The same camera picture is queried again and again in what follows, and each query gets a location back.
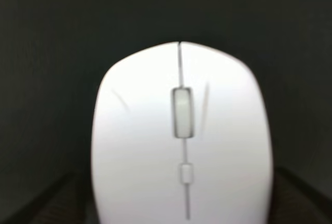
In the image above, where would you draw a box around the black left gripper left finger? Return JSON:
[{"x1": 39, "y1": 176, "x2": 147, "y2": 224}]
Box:
[{"x1": 1, "y1": 173, "x2": 100, "y2": 223}]

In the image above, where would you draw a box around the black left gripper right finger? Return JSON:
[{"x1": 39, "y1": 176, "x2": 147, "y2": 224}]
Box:
[{"x1": 268, "y1": 168, "x2": 331, "y2": 224}]

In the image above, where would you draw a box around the white wireless computer mouse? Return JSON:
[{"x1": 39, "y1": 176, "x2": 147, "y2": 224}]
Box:
[{"x1": 91, "y1": 42, "x2": 273, "y2": 223}]

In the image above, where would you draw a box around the black rectangular mouse pad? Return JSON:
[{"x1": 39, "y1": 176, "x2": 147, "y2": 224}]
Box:
[{"x1": 1, "y1": 0, "x2": 331, "y2": 221}]

